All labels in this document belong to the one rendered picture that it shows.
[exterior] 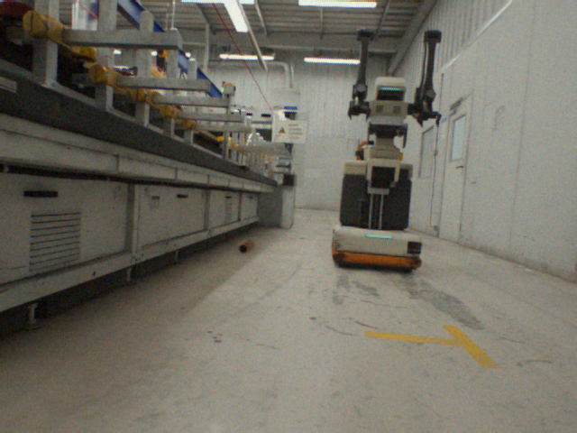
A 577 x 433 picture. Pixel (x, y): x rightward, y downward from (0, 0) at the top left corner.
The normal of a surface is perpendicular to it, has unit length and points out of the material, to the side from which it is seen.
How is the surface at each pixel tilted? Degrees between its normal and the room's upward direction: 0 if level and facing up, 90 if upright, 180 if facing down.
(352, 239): 90
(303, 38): 90
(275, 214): 90
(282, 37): 90
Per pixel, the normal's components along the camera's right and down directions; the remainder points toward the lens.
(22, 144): 0.99, 0.07
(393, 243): -0.11, 0.04
